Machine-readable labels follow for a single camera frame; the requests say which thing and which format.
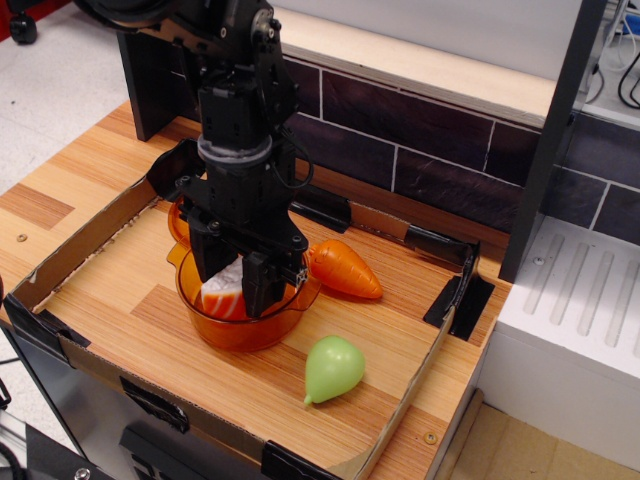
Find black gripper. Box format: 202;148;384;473
176;144;308;318

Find salmon sushi toy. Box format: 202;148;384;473
200;257;246;321

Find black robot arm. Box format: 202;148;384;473
82;1;308;318

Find orange transparent plastic pot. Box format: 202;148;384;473
167;199;321;352

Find cardboard fence with black tape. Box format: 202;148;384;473
1;137;506;479

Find orange plastic carrot toy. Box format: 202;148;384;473
307;239;383;299

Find green plastic pear toy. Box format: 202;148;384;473
304;336;366;405

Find black chair caster wheel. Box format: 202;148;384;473
9;12;38;45

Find white ribbed sink drainboard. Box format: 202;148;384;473
479;217;639;469

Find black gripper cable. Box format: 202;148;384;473
272;127;315;190

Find dark left vertical post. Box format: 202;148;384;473
117;33;199;141

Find cables in background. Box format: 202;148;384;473
583;0;640;109

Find dark grey vertical post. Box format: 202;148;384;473
499;1;607;283

